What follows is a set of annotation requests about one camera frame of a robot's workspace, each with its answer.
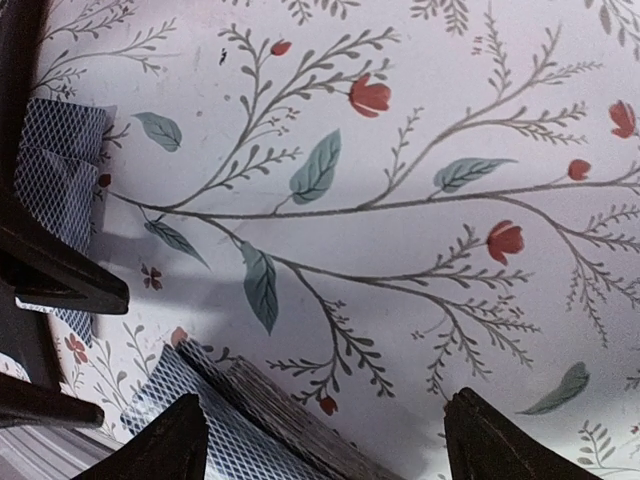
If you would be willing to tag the black poker playing mat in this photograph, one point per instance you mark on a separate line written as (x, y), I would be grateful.
(22, 26)

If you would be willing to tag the dealt blue card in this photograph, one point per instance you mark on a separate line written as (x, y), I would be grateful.
(57, 191)
(66, 129)

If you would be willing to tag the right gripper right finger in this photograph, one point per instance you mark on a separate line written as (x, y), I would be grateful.
(482, 443)

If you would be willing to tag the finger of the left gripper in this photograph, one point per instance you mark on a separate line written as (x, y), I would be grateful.
(23, 403)
(43, 270)

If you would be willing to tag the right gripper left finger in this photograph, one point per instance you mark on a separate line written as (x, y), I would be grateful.
(172, 446)

